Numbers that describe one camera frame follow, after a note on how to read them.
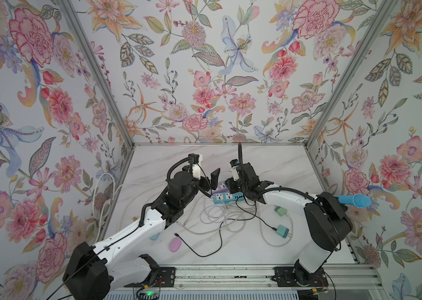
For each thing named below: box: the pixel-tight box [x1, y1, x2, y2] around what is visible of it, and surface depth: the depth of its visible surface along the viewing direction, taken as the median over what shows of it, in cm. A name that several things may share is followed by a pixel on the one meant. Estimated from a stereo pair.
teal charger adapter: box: [275, 224, 292, 239], surface depth 86 cm
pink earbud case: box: [168, 236, 182, 252], surface depth 83 cm
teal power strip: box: [212, 191, 245, 205], surface depth 97 cm
